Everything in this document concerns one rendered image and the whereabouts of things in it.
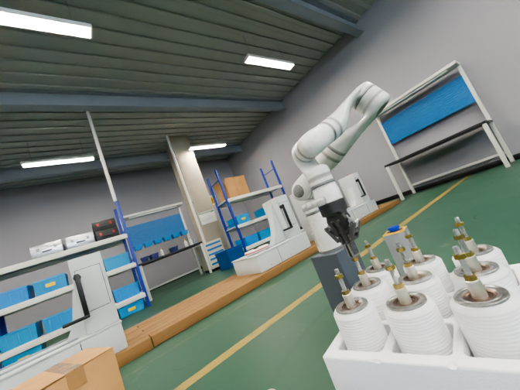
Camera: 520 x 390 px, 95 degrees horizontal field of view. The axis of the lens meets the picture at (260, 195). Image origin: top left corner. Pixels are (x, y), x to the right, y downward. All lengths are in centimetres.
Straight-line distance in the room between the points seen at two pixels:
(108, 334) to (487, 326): 204
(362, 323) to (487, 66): 549
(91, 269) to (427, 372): 206
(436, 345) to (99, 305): 203
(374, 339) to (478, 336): 18
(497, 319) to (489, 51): 551
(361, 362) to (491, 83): 548
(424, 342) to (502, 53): 550
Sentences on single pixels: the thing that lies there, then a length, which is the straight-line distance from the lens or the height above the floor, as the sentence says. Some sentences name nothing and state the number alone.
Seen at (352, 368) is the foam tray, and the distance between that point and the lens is 64.
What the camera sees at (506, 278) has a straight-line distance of 67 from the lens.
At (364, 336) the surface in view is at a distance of 62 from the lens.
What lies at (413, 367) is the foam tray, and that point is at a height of 17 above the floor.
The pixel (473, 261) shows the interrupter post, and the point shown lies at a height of 27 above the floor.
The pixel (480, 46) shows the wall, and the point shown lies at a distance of 592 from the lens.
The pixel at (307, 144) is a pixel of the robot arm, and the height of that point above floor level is 66.
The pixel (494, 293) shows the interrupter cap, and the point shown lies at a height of 25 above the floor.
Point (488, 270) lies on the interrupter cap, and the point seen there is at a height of 25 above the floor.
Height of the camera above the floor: 49
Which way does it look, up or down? 8 degrees up
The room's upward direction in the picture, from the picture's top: 22 degrees counter-clockwise
